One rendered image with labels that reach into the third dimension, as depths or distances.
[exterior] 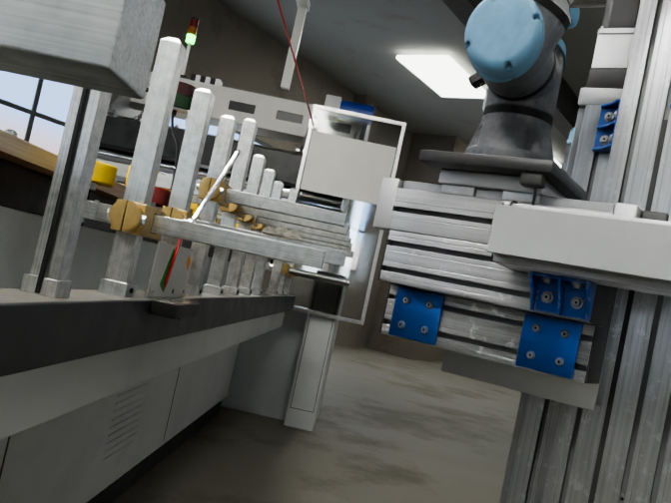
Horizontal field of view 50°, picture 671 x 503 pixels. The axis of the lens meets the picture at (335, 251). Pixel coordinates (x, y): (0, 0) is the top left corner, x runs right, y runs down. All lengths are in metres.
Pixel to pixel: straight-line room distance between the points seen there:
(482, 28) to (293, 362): 3.17
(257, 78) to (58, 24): 7.99
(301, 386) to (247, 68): 4.77
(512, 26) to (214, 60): 6.68
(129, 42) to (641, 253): 0.85
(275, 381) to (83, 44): 3.95
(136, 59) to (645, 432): 1.16
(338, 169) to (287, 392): 1.28
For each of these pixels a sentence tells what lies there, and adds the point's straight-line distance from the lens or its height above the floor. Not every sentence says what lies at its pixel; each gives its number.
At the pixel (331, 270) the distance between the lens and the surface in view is 3.92.
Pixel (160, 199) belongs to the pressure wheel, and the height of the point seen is 0.88.
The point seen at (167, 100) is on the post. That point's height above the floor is 1.02.
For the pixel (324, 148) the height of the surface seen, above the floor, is 1.52.
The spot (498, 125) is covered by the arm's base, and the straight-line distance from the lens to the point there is 1.22.
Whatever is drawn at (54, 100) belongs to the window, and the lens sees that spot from 6.45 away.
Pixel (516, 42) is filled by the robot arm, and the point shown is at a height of 1.18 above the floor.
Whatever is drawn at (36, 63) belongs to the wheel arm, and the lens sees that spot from 0.21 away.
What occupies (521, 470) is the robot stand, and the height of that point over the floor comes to 0.53.
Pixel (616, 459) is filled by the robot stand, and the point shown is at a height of 0.61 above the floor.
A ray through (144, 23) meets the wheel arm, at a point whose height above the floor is 0.84.
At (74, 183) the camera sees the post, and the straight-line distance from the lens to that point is 0.95.
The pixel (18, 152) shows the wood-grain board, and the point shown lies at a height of 0.88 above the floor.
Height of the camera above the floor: 0.78
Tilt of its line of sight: 3 degrees up
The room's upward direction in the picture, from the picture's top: 12 degrees clockwise
